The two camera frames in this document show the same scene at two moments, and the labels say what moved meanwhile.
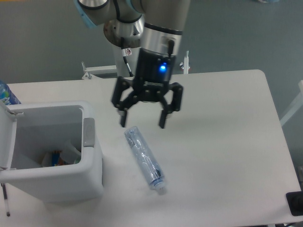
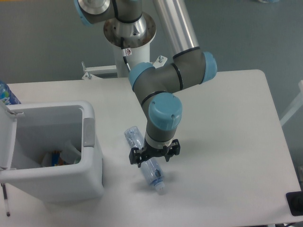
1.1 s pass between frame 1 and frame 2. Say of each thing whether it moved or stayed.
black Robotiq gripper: moved
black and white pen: stayed
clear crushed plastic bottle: stayed
